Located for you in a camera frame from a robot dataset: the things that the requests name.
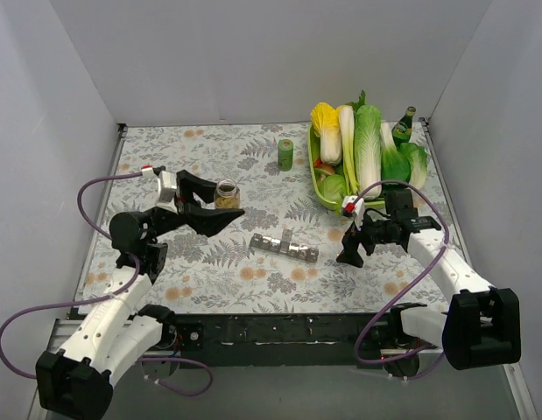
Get bok choy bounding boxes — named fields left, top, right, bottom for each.
left=380, top=122, right=411, bottom=182

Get green plastic basin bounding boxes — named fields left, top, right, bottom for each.
left=308, top=122, right=412, bottom=210

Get white green leek stalk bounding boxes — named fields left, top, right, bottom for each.
left=337, top=105, right=358, bottom=195

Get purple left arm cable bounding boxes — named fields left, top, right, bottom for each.
left=0, top=170, right=213, bottom=397

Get large green napa cabbage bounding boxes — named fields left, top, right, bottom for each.
left=354, top=104, right=381, bottom=193

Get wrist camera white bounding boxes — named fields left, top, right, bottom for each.
left=341, top=196, right=365, bottom=229
left=155, top=170, right=179, bottom=214

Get yellow napa cabbage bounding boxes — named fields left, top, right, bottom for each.
left=310, top=102, right=342, bottom=165

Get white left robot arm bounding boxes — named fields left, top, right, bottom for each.
left=36, top=166, right=244, bottom=419

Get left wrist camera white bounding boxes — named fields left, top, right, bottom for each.
left=155, top=170, right=179, bottom=214

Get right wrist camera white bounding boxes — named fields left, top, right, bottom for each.
left=341, top=196, right=365, bottom=229

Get clear pill bottle gold capsules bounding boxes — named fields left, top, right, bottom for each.
left=214, top=179, right=241, bottom=209

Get green cylindrical container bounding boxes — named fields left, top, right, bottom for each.
left=278, top=139, right=294, bottom=172

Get green Perrier glass bottle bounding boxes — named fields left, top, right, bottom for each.
left=391, top=106, right=416, bottom=147

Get small round green cabbage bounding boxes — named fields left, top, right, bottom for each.
left=318, top=174, right=347, bottom=204

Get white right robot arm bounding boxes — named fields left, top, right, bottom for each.
left=336, top=189, right=521, bottom=370

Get brown mushroom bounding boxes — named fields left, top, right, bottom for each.
left=313, top=163, right=335, bottom=184

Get floral tablecloth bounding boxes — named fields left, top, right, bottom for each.
left=102, top=123, right=447, bottom=314

